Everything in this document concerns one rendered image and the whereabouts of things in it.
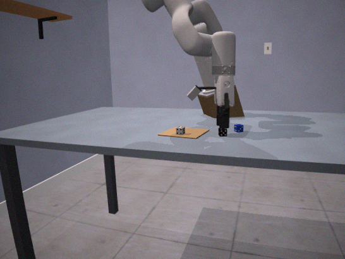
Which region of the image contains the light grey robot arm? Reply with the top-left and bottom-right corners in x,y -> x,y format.
142,0 -> 236,101

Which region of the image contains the black die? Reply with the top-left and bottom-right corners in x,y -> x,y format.
219,128 -> 227,136

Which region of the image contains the white die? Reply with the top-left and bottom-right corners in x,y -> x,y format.
176,126 -> 185,135

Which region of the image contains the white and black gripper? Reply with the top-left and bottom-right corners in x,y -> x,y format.
212,74 -> 235,128

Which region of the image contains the blue die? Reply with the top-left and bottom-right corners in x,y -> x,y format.
234,124 -> 243,133

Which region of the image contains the tan flat mat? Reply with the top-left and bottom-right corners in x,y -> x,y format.
158,127 -> 209,139

